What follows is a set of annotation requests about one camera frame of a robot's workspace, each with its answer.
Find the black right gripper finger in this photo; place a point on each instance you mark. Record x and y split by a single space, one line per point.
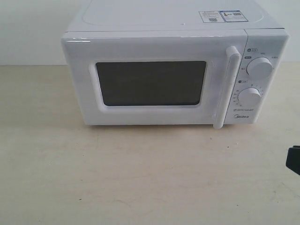
293 159

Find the white printed label sticker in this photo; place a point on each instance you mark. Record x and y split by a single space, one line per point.
223 16

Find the white microwave door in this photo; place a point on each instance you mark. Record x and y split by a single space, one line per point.
154 77

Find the white appliance control knob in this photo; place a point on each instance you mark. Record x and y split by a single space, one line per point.
249 97
259 68

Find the white microwave oven body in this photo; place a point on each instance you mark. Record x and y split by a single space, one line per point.
265 37

